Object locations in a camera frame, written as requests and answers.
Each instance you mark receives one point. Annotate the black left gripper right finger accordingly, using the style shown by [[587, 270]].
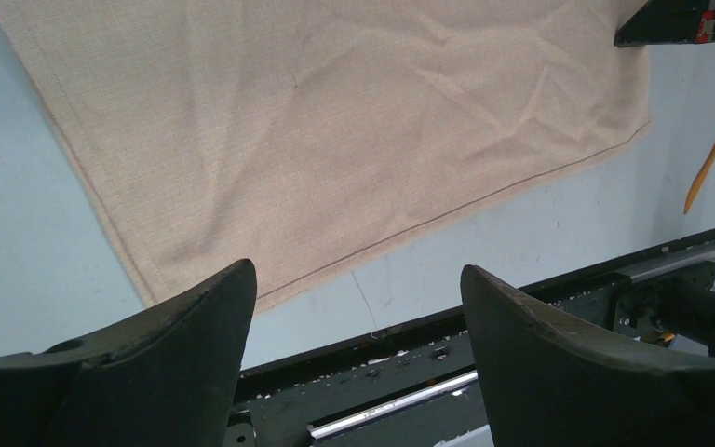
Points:
[[579, 370]]

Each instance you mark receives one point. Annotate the beige cloth napkin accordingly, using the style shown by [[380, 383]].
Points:
[[313, 136]]

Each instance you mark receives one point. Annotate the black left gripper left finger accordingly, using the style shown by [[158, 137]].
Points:
[[164, 377]]

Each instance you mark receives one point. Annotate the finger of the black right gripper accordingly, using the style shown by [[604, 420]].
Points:
[[669, 22]]

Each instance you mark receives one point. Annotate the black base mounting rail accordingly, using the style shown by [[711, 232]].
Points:
[[276, 404]]

